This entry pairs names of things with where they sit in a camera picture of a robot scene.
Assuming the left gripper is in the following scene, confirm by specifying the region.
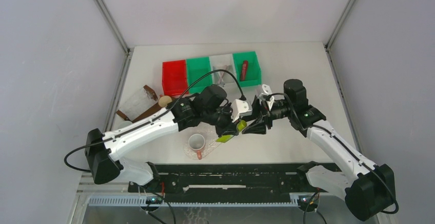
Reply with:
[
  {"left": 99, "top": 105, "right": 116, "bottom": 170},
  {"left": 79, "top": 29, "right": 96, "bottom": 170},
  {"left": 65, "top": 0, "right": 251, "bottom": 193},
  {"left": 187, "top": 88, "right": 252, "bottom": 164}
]
[{"left": 202, "top": 103, "right": 241, "bottom": 138}]

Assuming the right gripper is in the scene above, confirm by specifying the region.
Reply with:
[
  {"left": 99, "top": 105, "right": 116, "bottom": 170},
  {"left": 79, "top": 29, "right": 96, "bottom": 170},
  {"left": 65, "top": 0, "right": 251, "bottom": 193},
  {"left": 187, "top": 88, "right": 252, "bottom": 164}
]
[{"left": 241, "top": 94, "right": 293, "bottom": 135}]

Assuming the green yellow toothpaste tube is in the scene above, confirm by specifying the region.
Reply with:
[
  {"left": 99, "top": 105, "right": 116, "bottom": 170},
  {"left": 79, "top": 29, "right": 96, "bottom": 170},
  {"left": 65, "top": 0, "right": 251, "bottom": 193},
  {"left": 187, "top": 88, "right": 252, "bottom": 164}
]
[{"left": 215, "top": 120, "right": 247, "bottom": 143}]

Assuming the beige cup orange handle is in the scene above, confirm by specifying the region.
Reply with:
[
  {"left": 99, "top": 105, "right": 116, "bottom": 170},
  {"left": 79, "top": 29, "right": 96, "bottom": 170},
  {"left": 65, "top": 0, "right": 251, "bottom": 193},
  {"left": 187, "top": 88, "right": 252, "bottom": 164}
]
[{"left": 158, "top": 95, "right": 173, "bottom": 108}]

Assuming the clear holder with wooden ends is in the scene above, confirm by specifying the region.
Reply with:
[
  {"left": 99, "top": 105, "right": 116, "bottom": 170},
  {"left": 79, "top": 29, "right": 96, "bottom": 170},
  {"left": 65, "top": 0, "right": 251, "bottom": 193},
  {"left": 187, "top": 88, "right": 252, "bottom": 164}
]
[{"left": 116, "top": 85, "right": 157, "bottom": 122}]

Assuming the white blue mug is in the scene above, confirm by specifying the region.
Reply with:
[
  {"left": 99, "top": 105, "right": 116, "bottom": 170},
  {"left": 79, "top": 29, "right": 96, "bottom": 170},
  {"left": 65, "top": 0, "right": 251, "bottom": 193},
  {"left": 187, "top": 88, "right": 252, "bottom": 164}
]
[{"left": 117, "top": 120, "right": 133, "bottom": 129}]

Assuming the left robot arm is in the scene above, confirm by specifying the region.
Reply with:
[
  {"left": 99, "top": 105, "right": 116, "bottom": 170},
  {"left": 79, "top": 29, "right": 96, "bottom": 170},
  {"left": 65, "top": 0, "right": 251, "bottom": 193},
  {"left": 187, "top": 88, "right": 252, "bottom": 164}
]
[{"left": 85, "top": 85, "right": 247, "bottom": 192}]

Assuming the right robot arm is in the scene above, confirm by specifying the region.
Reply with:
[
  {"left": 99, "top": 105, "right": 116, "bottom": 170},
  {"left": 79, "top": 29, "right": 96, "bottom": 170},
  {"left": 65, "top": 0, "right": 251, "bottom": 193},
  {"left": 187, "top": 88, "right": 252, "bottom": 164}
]
[{"left": 242, "top": 79, "right": 400, "bottom": 221}]

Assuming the clear textured oval tray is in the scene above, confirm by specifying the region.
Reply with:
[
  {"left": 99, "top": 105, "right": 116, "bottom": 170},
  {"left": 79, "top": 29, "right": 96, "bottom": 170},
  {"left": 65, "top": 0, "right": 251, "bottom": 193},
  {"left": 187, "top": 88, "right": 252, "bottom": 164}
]
[{"left": 182, "top": 123, "right": 224, "bottom": 160}]

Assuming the green bin with toothpaste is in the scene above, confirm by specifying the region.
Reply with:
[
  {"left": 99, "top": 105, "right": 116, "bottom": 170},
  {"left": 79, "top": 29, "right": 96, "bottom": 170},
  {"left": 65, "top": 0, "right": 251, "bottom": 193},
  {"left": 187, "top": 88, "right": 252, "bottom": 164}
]
[{"left": 232, "top": 51, "right": 262, "bottom": 87}]

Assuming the red toothpaste tube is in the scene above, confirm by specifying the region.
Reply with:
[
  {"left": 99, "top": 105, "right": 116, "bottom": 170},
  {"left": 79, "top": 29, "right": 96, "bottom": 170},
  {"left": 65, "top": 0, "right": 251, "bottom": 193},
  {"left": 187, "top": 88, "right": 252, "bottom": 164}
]
[{"left": 240, "top": 60, "right": 249, "bottom": 82}]

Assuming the pink toothbrush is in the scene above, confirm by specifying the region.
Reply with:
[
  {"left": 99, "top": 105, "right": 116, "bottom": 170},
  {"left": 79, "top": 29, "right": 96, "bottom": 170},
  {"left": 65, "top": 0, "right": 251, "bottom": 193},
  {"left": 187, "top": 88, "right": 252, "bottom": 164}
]
[{"left": 217, "top": 65, "right": 231, "bottom": 87}]

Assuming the brown wooden oval tray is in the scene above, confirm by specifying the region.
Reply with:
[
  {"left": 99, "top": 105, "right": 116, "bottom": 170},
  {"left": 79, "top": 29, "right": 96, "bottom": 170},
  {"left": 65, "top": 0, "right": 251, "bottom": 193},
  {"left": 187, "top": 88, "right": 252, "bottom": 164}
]
[{"left": 132, "top": 103, "right": 162, "bottom": 123}]

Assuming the green bin with cups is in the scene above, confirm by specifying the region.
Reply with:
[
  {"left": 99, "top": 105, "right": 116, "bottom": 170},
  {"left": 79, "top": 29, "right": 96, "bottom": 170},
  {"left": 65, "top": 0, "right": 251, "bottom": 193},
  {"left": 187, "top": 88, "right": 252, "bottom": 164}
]
[{"left": 186, "top": 57, "right": 213, "bottom": 94}]

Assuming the white translucent bin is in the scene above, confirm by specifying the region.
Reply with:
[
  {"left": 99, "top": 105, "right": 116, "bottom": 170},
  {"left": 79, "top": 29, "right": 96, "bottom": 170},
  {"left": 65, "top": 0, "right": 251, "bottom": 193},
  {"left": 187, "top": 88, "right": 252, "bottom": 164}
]
[{"left": 209, "top": 54, "right": 237, "bottom": 89}]

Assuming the red plastic bin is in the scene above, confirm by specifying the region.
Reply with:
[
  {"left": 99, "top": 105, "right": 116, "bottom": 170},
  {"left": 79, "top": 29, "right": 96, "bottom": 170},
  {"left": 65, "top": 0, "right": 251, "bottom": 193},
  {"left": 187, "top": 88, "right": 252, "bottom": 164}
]
[{"left": 162, "top": 59, "right": 187, "bottom": 96}]

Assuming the right circuit board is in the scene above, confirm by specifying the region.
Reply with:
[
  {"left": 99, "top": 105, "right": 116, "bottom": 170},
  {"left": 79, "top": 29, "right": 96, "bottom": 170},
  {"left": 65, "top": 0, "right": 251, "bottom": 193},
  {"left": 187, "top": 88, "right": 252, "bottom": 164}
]
[{"left": 298, "top": 195, "right": 319, "bottom": 213}]

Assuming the circuit board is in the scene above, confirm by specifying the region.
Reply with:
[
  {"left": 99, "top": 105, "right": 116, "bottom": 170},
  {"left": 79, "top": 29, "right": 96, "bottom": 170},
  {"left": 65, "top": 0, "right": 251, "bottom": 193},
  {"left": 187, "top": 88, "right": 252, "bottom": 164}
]
[
  {"left": 298, "top": 195, "right": 319, "bottom": 213},
  {"left": 145, "top": 196, "right": 164, "bottom": 206}
]

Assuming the left circuit board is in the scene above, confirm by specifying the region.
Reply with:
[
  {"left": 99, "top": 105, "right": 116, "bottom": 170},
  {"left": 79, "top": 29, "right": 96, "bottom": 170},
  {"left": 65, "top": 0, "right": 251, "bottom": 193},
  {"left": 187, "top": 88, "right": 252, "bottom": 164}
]
[{"left": 145, "top": 196, "right": 164, "bottom": 206}]

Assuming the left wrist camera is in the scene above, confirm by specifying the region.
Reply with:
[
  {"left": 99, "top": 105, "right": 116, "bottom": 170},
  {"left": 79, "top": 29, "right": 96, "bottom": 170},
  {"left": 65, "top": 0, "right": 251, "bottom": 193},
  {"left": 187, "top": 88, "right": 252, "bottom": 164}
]
[{"left": 230, "top": 99, "right": 252, "bottom": 122}]

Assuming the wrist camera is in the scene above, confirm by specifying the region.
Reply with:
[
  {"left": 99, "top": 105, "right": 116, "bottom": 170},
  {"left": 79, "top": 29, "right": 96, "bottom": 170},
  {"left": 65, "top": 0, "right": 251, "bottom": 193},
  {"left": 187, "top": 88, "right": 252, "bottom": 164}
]
[
  {"left": 230, "top": 99, "right": 252, "bottom": 122},
  {"left": 256, "top": 84, "right": 275, "bottom": 111}
]

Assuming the left camera cable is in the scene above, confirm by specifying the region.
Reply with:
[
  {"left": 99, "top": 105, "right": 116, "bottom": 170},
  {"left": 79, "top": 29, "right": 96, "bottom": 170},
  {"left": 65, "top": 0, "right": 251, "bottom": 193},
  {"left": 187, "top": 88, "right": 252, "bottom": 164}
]
[{"left": 63, "top": 69, "right": 247, "bottom": 174}]

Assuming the camera cable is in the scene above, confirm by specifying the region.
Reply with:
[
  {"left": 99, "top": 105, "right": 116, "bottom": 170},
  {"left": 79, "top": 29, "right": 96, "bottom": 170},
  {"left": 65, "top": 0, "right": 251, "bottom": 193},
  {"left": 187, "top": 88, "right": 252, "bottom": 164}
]
[
  {"left": 63, "top": 69, "right": 247, "bottom": 174},
  {"left": 268, "top": 92, "right": 399, "bottom": 215}
]

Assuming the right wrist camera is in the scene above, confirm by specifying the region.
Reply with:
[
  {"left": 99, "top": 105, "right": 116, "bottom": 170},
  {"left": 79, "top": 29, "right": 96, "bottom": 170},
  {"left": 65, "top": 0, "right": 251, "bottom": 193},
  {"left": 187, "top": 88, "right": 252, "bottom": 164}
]
[{"left": 256, "top": 84, "right": 275, "bottom": 111}]

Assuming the black front rail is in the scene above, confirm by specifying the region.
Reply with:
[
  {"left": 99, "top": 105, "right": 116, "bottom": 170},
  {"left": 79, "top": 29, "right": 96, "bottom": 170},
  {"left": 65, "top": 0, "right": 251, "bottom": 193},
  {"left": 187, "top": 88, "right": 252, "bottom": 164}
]
[{"left": 128, "top": 163, "right": 316, "bottom": 204}]

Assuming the right camera cable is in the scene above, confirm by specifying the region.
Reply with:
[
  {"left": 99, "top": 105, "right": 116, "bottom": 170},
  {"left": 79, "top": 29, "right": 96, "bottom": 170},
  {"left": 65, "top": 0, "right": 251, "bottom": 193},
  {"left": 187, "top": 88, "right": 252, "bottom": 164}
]
[{"left": 268, "top": 92, "right": 399, "bottom": 215}]

